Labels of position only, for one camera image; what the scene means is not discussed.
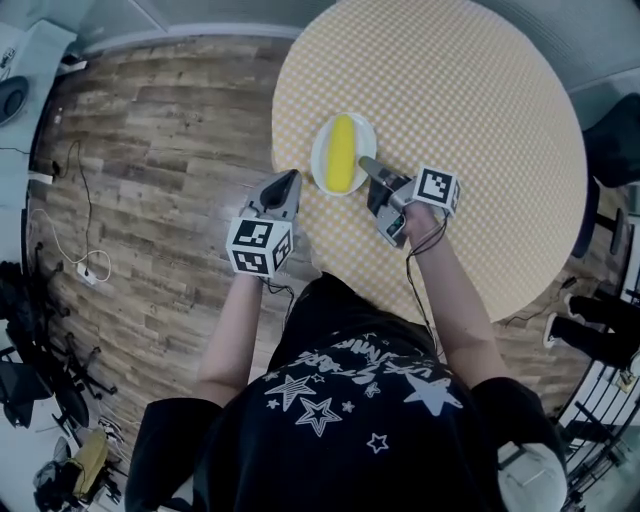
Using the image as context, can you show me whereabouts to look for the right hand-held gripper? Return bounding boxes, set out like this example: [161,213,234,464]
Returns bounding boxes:
[358,155,461,250]

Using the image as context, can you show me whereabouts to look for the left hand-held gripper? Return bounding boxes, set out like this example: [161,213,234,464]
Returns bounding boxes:
[225,169,304,279]

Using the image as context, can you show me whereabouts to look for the yellow corn cob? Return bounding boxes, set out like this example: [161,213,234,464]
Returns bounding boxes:
[324,114,358,194]

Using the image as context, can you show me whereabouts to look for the white round plate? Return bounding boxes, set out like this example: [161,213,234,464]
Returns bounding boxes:
[310,112,377,197]

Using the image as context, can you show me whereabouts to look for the person's right forearm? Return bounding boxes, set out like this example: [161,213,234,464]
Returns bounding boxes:
[405,205,499,392]

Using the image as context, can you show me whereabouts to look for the person's left forearm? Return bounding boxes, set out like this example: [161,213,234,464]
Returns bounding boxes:
[197,272,266,407]

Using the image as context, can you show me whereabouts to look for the round table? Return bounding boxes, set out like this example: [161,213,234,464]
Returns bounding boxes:
[271,0,590,325]

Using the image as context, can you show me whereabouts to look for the person's black trousers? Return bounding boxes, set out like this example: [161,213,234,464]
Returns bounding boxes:
[269,272,442,362]

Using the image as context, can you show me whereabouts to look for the black office chair with armrests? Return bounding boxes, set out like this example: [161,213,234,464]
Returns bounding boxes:
[572,92,640,259]

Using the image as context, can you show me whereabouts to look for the black star-print T-shirt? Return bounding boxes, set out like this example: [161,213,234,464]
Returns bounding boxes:
[124,329,567,512]

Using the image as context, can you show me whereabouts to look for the white corner desk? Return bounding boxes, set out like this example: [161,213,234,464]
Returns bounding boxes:
[0,19,69,211]

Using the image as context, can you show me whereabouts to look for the black round speaker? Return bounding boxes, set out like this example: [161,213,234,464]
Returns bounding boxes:
[0,75,29,127]

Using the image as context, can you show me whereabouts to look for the black swivel chair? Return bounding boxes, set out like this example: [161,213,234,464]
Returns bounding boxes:
[0,259,119,437]

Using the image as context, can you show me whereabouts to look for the yellow cloth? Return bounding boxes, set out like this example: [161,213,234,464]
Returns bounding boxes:
[71,428,109,501]

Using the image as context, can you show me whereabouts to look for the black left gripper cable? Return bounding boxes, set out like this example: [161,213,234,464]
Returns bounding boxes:
[259,276,297,329]

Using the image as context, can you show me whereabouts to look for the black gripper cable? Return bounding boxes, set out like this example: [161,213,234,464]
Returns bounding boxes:
[403,214,449,357]
[259,276,297,329]

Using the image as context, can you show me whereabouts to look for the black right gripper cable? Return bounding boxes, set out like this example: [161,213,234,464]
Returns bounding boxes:
[403,214,449,357]

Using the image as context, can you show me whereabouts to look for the white floor cable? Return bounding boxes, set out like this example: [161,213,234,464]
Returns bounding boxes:
[28,207,113,284]

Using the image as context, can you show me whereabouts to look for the black wire rack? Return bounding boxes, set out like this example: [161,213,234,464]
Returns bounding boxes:
[553,359,640,512]

